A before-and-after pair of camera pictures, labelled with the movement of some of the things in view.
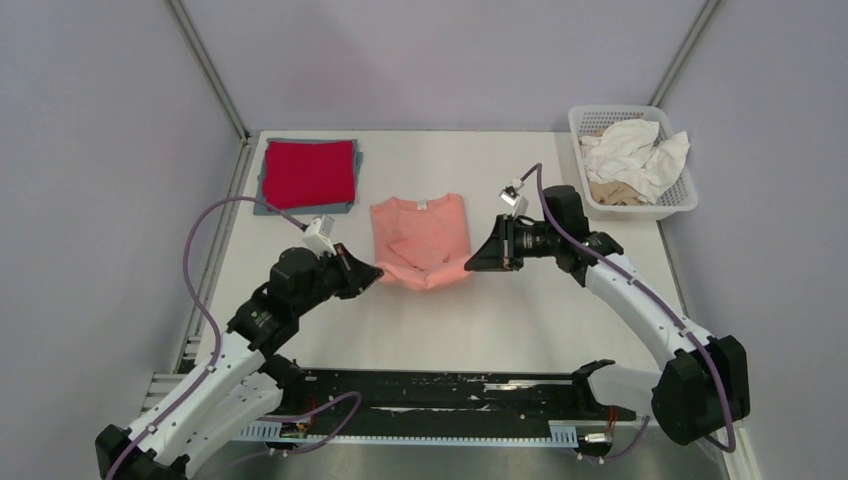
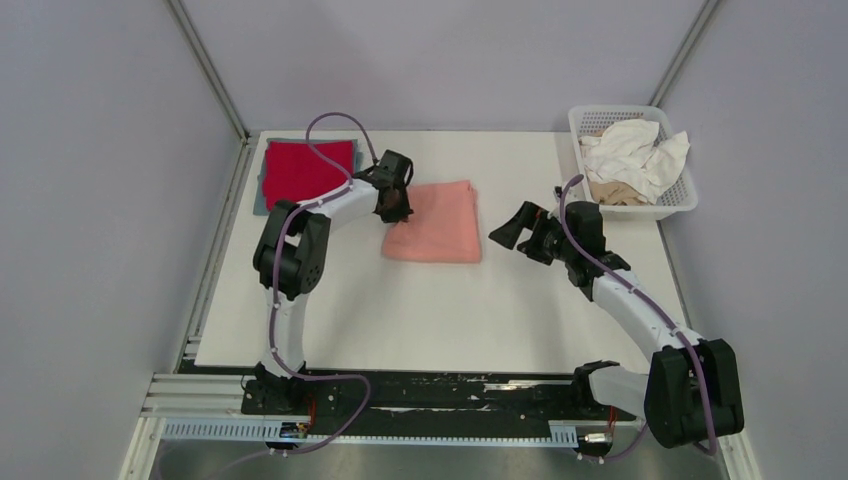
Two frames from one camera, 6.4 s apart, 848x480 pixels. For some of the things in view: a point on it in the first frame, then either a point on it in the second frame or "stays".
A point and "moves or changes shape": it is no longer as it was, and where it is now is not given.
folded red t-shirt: x=309 y=173 stays
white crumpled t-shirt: x=628 y=151 stays
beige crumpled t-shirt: x=614 y=193 stays
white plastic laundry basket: x=677 y=196 stays
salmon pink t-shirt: x=422 y=243 moves or changes shape
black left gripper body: x=330 y=275 → x=399 y=209
